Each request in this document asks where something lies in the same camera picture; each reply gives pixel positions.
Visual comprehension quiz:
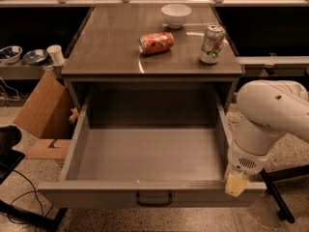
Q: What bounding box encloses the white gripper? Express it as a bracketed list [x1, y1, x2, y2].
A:
[225, 140, 268, 197]

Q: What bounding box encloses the grey top drawer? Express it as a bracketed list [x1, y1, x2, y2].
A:
[39, 83, 266, 208]

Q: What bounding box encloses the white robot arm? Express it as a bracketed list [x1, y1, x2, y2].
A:
[225, 80, 309, 197]

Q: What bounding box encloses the grey drawer cabinet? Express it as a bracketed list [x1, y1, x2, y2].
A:
[62, 3, 243, 106]

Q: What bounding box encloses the black stand leg right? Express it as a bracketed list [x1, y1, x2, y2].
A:
[259, 163, 309, 224]

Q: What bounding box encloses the black stand leg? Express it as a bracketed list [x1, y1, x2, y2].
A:
[259, 163, 309, 224]
[0, 200, 68, 232]

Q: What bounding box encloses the white green soda can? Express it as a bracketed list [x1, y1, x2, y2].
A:
[200, 24, 225, 64]

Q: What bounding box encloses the orange soda can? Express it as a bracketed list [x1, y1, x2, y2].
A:
[138, 32, 174, 55]

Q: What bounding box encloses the black stand leg left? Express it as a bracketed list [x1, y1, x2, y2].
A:
[0, 200, 68, 232]

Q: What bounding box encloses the brown cardboard box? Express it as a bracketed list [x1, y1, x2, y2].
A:
[14, 72, 74, 160]

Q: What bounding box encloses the white paper cup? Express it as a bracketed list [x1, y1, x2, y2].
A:
[46, 44, 65, 66]

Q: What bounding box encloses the black chair seat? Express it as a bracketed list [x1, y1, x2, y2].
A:
[0, 126, 25, 184]

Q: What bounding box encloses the grey side shelf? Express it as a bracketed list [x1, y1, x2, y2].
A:
[0, 60, 64, 80]

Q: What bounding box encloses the blue white bowl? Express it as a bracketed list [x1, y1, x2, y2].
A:
[0, 45, 22, 64]

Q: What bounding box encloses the black cable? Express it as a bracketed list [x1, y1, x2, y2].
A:
[6, 168, 56, 225]

